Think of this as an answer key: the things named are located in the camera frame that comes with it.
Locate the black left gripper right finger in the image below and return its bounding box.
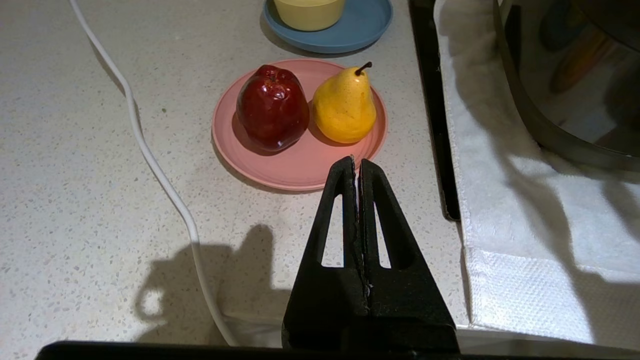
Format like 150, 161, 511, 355
360, 158, 460, 350

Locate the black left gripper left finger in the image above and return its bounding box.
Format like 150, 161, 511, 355
281, 155, 371, 350

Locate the black rice cooker body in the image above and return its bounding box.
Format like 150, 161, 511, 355
492, 0, 640, 173

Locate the yellow bowl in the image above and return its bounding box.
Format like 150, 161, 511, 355
273, 0, 346, 32

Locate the white towel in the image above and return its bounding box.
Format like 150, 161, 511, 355
433, 0, 640, 351

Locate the pink plate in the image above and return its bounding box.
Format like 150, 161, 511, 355
212, 58, 388, 192

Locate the yellow pear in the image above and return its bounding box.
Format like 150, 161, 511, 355
312, 61, 377, 145

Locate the red apple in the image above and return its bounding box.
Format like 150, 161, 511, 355
236, 64, 310, 152

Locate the blue plate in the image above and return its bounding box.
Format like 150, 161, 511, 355
262, 0, 394, 55

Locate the white power cable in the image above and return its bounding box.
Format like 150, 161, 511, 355
69, 0, 242, 347

